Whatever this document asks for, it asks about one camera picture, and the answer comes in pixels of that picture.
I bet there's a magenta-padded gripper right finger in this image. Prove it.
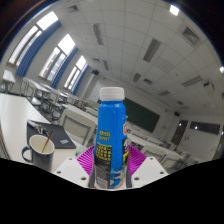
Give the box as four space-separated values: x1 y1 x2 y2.
125 144 169 188

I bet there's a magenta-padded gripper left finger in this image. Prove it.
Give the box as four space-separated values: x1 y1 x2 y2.
53 144 98 188

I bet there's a blue drink bottle white cap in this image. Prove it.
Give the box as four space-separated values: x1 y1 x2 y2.
93 86 130 190

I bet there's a dark blue mug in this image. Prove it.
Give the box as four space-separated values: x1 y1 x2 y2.
21 134 56 173

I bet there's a black laptop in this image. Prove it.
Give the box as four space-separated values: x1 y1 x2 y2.
26 119 78 150

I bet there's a wooden stir stick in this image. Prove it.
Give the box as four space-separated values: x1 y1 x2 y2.
41 129 54 154

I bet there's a group of classroom chairs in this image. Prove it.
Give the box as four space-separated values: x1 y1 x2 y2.
0 69 201 168

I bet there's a dark door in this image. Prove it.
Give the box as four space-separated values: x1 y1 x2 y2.
171 119 189 146

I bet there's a green chalkboard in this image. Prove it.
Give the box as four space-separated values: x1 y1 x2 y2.
123 97 161 134

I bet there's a blue curtain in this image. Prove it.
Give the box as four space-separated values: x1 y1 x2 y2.
15 20 63 78
49 45 79 89
70 63 90 96

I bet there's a group of ceiling lights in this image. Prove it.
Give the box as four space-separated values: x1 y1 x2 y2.
66 3 224 98

